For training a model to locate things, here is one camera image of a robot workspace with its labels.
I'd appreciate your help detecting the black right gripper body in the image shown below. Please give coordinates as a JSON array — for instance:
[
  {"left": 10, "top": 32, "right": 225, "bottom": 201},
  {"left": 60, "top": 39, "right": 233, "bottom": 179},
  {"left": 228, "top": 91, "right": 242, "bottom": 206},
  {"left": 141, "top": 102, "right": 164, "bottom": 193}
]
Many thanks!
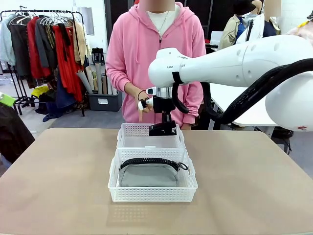
[{"left": 153, "top": 96, "right": 176, "bottom": 115}]

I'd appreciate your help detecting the grey pouch with black zipper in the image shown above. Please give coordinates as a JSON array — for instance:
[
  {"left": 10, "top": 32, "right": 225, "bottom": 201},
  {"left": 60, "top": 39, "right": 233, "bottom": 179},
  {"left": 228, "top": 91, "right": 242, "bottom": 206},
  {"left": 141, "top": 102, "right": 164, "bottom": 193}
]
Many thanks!
[{"left": 118, "top": 158, "right": 189, "bottom": 188}]

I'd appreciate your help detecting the person left forearm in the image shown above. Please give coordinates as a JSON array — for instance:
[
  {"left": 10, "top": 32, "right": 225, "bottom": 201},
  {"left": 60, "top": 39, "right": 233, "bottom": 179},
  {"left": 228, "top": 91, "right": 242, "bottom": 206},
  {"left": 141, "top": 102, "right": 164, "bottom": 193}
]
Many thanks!
[{"left": 182, "top": 82, "right": 205, "bottom": 125}]

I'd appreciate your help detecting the person right forearm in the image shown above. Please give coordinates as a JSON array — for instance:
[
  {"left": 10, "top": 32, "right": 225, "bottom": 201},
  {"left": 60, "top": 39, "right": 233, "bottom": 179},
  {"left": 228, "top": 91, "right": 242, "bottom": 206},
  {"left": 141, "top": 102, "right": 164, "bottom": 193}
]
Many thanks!
[{"left": 105, "top": 66, "right": 142, "bottom": 98}]

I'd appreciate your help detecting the person right hand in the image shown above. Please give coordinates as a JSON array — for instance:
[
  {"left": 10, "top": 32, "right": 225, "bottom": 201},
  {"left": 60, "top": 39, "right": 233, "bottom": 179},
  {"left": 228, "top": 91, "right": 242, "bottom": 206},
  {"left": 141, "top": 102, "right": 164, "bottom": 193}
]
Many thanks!
[{"left": 134, "top": 92, "right": 154, "bottom": 123}]

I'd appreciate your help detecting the white perforated plastic basket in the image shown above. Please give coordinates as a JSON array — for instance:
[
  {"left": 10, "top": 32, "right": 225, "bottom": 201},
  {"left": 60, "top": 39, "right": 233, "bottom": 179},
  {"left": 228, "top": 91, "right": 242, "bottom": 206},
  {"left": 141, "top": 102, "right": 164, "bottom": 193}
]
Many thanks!
[
  {"left": 116, "top": 123, "right": 187, "bottom": 150},
  {"left": 107, "top": 147, "right": 199, "bottom": 203}
]

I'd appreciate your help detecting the grey storage bin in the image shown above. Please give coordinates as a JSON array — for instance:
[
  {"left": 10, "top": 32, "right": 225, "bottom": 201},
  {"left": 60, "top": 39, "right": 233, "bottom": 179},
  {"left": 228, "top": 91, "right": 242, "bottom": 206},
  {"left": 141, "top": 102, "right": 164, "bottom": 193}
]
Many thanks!
[{"left": 87, "top": 91, "right": 122, "bottom": 112}]

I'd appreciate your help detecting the person in pink hoodie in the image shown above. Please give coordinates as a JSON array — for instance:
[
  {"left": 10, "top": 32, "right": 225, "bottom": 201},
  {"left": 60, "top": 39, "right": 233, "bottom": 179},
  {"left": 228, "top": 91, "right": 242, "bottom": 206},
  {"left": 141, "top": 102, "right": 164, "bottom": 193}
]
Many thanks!
[{"left": 105, "top": 2, "right": 207, "bottom": 129}]

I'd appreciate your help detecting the white cardboard tube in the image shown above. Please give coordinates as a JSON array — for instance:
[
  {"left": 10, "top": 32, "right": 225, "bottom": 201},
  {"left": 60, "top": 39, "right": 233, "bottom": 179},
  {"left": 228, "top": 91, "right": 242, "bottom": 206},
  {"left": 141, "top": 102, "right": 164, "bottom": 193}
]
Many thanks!
[{"left": 95, "top": 63, "right": 103, "bottom": 95}]

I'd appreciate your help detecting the beige paper roll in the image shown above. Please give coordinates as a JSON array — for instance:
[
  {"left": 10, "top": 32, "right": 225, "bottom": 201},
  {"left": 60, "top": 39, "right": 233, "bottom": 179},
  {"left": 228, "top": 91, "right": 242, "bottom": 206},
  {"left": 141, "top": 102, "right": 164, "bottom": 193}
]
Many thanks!
[{"left": 85, "top": 66, "right": 95, "bottom": 93}]

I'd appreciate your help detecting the grey fabric roll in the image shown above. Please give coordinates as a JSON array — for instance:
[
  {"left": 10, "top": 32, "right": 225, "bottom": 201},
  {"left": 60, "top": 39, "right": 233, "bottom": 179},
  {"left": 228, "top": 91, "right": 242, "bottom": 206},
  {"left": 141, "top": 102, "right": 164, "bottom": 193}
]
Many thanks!
[{"left": 77, "top": 70, "right": 93, "bottom": 94}]

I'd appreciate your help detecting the white background table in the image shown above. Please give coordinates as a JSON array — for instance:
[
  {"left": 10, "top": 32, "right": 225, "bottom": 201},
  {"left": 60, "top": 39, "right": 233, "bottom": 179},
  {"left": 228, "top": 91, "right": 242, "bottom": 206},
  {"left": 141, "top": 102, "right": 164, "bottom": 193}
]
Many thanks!
[{"left": 209, "top": 83, "right": 279, "bottom": 128}]

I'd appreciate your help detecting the beige trench coat mannequin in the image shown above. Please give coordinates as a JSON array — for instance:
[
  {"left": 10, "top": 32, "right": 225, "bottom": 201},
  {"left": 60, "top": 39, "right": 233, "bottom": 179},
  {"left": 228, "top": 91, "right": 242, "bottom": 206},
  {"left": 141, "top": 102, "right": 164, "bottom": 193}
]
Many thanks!
[{"left": 218, "top": 14, "right": 245, "bottom": 51}]

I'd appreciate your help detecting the red dress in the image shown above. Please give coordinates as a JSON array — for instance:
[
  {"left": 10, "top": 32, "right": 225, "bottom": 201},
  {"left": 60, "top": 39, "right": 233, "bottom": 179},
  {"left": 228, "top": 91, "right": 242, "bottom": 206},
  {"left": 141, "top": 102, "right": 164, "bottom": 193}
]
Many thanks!
[{"left": 52, "top": 24, "right": 85, "bottom": 102}]

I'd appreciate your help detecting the blue garment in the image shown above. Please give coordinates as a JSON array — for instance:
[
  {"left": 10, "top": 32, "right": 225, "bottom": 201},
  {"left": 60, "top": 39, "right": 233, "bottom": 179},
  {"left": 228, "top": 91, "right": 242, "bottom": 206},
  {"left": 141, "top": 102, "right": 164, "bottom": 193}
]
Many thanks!
[{"left": 43, "top": 73, "right": 77, "bottom": 122}]

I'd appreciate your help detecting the beige shirt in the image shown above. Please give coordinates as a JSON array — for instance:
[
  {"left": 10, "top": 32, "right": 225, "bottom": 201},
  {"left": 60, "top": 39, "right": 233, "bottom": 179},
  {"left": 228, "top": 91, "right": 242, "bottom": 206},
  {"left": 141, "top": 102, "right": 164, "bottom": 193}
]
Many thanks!
[{"left": 72, "top": 21, "right": 88, "bottom": 66}]

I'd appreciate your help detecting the black tripod pole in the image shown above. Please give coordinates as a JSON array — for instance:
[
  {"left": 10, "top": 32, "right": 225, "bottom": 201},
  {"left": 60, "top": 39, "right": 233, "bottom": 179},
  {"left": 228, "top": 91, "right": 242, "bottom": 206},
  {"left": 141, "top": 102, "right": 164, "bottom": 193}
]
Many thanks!
[{"left": 246, "top": 19, "right": 254, "bottom": 42}]

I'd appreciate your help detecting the white coat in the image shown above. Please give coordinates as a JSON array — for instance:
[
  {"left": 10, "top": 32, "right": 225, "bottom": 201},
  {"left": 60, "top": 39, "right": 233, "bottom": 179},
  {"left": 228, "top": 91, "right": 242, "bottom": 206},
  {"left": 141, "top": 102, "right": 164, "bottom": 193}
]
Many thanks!
[{"left": 236, "top": 13, "right": 265, "bottom": 45}]

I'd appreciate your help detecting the black scarf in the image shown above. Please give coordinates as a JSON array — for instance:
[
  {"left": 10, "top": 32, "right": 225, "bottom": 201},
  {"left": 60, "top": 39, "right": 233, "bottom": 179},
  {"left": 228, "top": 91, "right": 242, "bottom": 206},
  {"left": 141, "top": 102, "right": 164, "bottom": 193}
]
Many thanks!
[{"left": 58, "top": 23, "right": 71, "bottom": 62}]

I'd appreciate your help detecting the yellow floor item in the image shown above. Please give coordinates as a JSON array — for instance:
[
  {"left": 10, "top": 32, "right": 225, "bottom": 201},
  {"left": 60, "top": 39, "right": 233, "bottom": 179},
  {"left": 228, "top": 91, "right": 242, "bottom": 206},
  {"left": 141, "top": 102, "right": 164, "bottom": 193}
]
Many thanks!
[{"left": 31, "top": 85, "right": 49, "bottom": 97}]

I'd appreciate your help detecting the black hat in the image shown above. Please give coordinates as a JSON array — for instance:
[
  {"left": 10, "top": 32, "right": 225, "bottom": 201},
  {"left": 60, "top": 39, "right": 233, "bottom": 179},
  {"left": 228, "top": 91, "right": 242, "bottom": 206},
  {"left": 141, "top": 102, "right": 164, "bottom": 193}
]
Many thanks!
[{"left": 233, "top": 0, "right": 256, "bottom": 17}]

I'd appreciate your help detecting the navy garment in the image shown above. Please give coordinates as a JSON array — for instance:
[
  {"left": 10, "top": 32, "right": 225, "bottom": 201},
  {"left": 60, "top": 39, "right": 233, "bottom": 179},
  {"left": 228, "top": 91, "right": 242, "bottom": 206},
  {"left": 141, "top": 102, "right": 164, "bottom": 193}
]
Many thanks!
[{"left": 263, "top": 21, "right": 282, "bottom": 39}]

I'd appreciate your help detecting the grey jacket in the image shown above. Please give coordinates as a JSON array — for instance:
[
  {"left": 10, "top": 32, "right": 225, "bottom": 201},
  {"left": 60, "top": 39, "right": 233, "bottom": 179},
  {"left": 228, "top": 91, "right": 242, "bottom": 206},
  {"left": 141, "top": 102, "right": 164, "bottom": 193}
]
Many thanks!
[{"left": 35, "top": 18, "right": 58, "bottom": 69}]

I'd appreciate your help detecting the red jacket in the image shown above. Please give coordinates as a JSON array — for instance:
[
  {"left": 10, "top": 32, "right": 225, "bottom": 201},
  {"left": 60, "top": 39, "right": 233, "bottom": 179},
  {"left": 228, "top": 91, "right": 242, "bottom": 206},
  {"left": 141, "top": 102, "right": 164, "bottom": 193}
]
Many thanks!
[{"left": 26, "top": 16, "right": 51, "bottom": 79}]

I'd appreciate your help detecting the black clothes rack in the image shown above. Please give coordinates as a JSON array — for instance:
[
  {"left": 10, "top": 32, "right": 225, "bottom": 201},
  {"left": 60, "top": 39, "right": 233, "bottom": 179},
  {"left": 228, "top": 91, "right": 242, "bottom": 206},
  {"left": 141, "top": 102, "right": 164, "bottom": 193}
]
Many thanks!
[{"left": 0, "top": 9, "right": 89, "bottom": 117}]

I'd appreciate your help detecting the dark brown garment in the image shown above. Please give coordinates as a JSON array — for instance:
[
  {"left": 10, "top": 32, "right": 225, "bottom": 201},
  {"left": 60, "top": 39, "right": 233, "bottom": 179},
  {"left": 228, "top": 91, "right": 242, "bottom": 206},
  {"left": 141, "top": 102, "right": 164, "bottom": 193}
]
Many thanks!
[{"left": 0, "top": 102, "right": 36, "bottom": 164}]

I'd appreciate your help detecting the dark brown coat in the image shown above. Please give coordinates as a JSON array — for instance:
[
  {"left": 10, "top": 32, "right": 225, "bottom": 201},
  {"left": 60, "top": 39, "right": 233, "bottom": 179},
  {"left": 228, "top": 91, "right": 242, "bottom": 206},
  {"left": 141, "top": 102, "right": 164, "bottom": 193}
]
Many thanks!
[{"left": 9, "top": 18, "right": 32, "bottom": 84}]

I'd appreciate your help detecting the pink fluffy sweater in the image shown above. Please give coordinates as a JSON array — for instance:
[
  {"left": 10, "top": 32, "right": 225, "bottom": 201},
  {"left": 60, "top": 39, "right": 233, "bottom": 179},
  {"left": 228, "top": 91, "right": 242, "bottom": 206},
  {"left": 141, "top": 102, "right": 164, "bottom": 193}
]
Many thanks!
[{"left": 286, "top": 26, "right": 313, "bottom": 40}]

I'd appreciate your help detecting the light green tag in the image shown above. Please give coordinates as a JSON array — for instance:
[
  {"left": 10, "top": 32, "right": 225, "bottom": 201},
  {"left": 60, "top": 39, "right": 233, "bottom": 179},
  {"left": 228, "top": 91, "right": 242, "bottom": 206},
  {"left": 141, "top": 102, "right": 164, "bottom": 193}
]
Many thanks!
[{"left": 0, "top": 92, "right": 16, "bottom": 107}]

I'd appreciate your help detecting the light blue sweater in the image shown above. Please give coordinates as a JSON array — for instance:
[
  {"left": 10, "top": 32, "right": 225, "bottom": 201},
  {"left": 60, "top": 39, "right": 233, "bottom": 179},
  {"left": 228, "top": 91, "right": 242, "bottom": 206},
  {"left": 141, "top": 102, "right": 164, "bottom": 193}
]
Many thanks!
[{"left": 0, "top": 14, "right": 16, "bottom": 67}]

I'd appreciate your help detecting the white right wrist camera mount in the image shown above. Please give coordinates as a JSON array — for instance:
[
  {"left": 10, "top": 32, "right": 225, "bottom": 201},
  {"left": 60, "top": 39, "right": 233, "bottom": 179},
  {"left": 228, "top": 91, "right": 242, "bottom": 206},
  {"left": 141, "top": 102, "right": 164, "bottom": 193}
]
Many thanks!
[{"left": 137, "top": 87, "right": 157, "bottom": 111}]

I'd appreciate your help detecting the black frame stand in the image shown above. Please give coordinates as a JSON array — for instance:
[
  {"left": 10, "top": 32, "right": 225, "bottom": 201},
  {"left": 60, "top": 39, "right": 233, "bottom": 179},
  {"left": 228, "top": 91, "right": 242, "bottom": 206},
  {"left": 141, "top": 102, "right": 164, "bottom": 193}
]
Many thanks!
[{"left": 91, "top": 47, "right": 106, "bottom": 66}]

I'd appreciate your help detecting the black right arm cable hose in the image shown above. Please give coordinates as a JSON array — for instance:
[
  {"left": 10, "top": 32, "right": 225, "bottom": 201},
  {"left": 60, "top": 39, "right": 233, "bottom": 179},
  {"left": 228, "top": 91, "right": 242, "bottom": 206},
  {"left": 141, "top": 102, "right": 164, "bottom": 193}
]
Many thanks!
[{"left": 172, "top": 58, "right": 313, "bottom": 125}]

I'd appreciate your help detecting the white wall poster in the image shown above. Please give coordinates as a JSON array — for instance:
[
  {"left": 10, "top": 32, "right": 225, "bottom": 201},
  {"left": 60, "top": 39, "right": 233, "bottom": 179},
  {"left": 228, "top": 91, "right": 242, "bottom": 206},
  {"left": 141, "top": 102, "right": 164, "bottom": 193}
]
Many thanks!
[{"left": 81, "top": 6, "right": 95, "bottom": 36}]

